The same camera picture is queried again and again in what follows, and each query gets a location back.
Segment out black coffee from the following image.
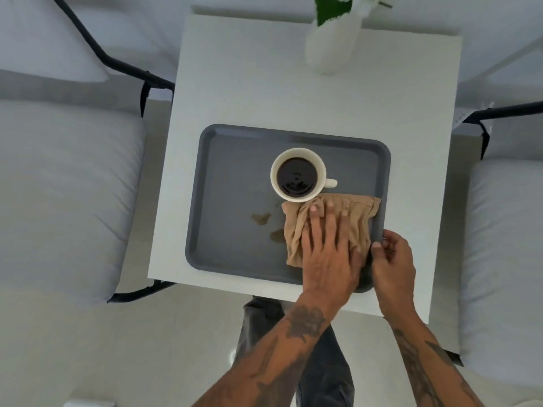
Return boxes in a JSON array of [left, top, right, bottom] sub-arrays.
[[277, 157, 320, 198]]

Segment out white coffee cup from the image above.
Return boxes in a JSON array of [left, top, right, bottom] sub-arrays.
[[270, 147, 338, 203]]

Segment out grey plastic tray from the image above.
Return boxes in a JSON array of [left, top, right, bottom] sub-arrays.
[[185, 124, 392, 294]]

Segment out white chair back cushion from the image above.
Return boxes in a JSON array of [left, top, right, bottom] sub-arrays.
[[0, 0, 112, 84]]

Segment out beige cleaning cloth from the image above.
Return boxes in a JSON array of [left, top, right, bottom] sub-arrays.
[[281, 195, 382, 268]]

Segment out person's grey jeans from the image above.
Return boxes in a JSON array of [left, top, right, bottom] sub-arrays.
[[232, 296, 355, 407]]

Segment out white chair seat cushion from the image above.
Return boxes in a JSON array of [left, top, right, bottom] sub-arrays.
[[0, 98, 147, 309], [459, 158, 543, 380]]

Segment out white vase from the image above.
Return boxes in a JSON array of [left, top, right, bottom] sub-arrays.
[[305, 10, 363, 76]]

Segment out person's left forearm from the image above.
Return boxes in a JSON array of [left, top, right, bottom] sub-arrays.
[[191, 293, 342, 407]]

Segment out person's right hand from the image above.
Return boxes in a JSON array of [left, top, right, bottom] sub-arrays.
[[371, 229, 419, 321]]

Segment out green and white flowers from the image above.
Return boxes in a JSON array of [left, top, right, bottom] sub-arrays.
[[314, 0, 393, 27]]

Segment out person's left hand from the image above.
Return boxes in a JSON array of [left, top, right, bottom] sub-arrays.
[[301, 200, 366, 315]]

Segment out person's right forearm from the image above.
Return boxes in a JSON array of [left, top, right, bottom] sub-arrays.
[[379, 307, 485, 407]]

